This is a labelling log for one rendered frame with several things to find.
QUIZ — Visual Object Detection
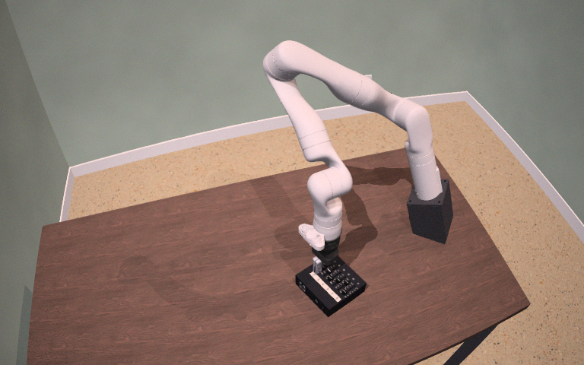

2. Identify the black lighting desk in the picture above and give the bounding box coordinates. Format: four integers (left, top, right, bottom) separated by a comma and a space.
295, 257, 367, 317

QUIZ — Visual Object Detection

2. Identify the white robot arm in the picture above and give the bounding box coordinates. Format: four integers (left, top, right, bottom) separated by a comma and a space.
262, 40, 443, 228

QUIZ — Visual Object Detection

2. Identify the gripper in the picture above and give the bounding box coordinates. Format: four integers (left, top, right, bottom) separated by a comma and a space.
298, 218, 342, 275

